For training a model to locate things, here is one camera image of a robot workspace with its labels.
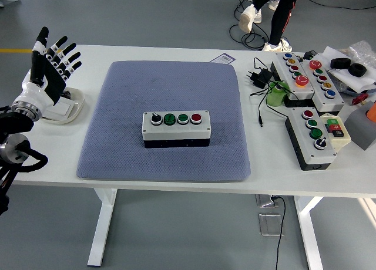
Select five-button box with mushroom button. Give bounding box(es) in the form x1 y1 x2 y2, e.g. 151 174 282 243
270 52 315 108

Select purple-edged label card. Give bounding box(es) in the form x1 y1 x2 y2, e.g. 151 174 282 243
210 52 236 64

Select orange object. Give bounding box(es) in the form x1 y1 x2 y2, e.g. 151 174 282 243
366 101 376 123

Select beige shallow dish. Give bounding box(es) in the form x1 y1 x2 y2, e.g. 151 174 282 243
39 87 86 125

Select white table leg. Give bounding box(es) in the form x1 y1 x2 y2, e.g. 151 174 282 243
87 188 118 267
293 195 325 270

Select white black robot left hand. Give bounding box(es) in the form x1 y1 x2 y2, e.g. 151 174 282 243
14 26 83 111

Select black foam ring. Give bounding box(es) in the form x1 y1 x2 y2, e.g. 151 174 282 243
330 58 352 70
348 63 367 77

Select red emergency stop button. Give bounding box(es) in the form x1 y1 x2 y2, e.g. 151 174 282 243
352 93 370 106

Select black floor power cable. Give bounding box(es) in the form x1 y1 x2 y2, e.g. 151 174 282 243
271 195 287 270

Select black coiled floor cable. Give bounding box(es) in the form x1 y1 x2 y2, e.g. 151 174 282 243
229 5 270 51

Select five-button box with red top button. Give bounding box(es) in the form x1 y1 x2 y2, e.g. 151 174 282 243
299 58 345 113

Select grey box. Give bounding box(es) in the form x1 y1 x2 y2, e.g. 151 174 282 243
343 101 376 151

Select metal floor socket box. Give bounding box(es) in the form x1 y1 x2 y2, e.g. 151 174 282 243
255 194 278 208

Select white foam sheets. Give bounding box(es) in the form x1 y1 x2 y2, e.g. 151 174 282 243
321 46 376 93

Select clear bubble wrap bag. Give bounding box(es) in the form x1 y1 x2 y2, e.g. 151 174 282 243
340 40 376 66

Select black adapter cord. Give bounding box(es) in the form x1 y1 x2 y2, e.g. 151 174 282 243
249 57 294 127

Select beige two-button switch box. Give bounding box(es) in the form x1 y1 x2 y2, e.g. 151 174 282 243
319 113 352 150

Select black power adapter plug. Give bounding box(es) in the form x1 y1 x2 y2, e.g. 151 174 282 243
245 69 274 89

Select green tape roll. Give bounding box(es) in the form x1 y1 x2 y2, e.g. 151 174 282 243
266 80 290 108

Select four-button control box with knob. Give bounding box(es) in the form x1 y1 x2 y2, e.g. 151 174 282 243
284 107 338 171
142 110 212 150

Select metal floor socket lid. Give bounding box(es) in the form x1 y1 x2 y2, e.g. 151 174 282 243
258 212 285 237

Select thin black floor cable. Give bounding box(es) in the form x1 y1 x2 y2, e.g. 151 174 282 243
302 0 376 10

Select white wall switch plate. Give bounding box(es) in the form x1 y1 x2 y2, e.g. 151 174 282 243
43 101 74 120

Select grey-blue textured mat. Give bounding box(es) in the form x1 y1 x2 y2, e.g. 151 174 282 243
76 60 252 183

